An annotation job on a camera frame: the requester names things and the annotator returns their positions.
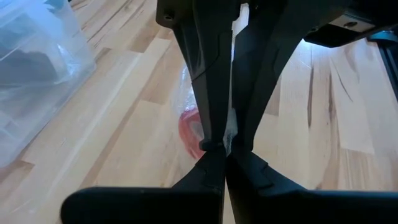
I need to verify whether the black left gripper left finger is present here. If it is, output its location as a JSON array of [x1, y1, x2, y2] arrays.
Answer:
[[60, 148, 226, 224]]

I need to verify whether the clear plastic storage bin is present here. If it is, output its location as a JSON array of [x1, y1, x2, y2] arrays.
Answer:
[[0, 0, 98, 169]]

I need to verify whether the red elastic bandage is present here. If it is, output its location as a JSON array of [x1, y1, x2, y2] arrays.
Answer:
[[178, 107, 206, 161]]

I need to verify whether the clear plastic bag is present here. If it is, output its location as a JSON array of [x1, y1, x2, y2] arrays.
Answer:
[[170, 65, 242, 158]]

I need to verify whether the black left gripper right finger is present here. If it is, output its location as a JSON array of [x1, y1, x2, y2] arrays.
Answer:
[[226, 148, 398, 224]]

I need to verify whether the black table edge frame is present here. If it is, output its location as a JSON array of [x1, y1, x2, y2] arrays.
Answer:
[[377, 42, 398, 101]]

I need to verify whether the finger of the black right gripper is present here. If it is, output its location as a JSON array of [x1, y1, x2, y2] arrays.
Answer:
[[173, 0, 239, 152], [231, 0, 343, 154]]

